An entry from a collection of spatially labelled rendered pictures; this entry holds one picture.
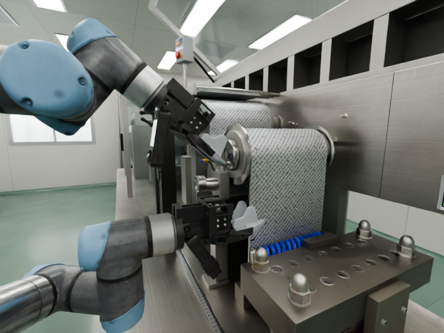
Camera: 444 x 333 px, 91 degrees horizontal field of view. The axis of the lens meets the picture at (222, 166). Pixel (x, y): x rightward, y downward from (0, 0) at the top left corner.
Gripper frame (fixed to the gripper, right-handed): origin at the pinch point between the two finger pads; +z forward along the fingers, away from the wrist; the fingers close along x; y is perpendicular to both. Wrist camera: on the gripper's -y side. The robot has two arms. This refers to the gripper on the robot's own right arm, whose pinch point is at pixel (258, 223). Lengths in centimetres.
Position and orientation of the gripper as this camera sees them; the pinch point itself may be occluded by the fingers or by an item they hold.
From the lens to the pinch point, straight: 53.7
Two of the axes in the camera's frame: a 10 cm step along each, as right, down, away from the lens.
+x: -4.2, -1.4, 8.9
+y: 0.0, -9.9, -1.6
